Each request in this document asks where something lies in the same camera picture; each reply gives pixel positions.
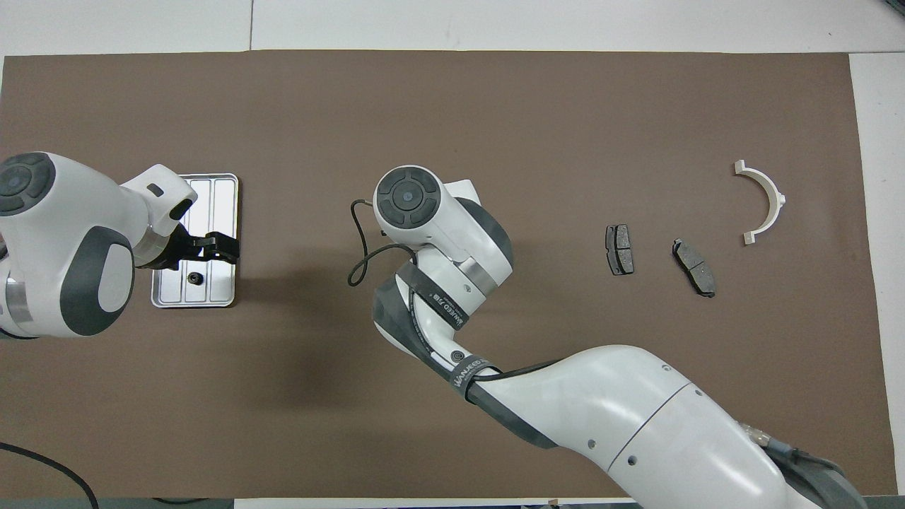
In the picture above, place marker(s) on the white curved plastic bracket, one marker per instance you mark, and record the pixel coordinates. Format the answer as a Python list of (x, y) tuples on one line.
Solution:
[(776, 194)]

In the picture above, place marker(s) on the small black bearing gear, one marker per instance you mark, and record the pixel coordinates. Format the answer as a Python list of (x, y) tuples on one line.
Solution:
[(194, 278)]

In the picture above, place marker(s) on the elongated grey brake pad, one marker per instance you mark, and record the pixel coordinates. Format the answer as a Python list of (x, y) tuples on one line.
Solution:
[(694, 267)]

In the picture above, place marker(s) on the brown table mat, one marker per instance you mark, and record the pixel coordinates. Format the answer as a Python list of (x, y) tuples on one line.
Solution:
[(452, 106)]

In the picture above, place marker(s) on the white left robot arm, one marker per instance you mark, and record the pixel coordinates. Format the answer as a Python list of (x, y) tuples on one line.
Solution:
[(63, 240)]

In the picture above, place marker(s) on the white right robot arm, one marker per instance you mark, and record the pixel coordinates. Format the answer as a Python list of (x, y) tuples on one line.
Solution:
[(636, 410)]

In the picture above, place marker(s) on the silver metal tray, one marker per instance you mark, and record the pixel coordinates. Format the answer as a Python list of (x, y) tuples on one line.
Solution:
[(223, 205)]

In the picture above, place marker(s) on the rectangular dark brake pad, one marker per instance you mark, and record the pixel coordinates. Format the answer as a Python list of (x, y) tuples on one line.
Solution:
[(620, 249)]

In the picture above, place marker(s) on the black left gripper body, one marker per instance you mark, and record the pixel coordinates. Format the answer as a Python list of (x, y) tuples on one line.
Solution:
[(182, 249)]

